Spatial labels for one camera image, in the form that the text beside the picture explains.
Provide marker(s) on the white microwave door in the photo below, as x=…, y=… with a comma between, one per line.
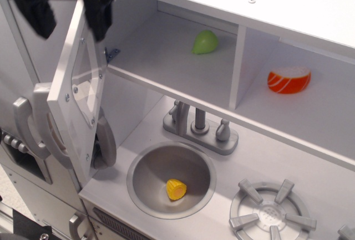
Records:
x=67, y=109

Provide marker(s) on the green toy pear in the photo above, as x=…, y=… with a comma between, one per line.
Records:
x=205, y=42

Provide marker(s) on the grey ice dispenser panel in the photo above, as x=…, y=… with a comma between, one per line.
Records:
x=23, y=157

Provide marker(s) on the round metal sink bowl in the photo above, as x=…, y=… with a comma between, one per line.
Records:
x=153, y=167

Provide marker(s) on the white toy kitchen cabinet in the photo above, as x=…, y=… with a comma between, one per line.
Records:
x=306, y=137

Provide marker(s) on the grey toy faucet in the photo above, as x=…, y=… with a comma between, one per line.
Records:
x=215, y=136

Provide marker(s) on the yellow toy corn piece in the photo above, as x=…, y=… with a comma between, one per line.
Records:
x=175, y=189

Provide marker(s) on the dark oven vent grille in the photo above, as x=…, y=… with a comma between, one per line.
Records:
x=119, y=227

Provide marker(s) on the orange salmon sushi toy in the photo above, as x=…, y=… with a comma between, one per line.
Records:
x=289, y=80

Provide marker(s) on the grey toy stove burner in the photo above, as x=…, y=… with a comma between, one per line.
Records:
x=267, y=210

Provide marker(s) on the grey fridge door handle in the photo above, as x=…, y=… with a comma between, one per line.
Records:
x=22, y=112

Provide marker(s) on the grey toy wall phone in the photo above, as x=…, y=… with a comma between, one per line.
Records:
x=104, y=144

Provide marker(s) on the grey lower door handle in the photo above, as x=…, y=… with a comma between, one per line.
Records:
x=74, y=224

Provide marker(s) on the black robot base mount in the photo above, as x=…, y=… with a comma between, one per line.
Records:
x=25, y=228

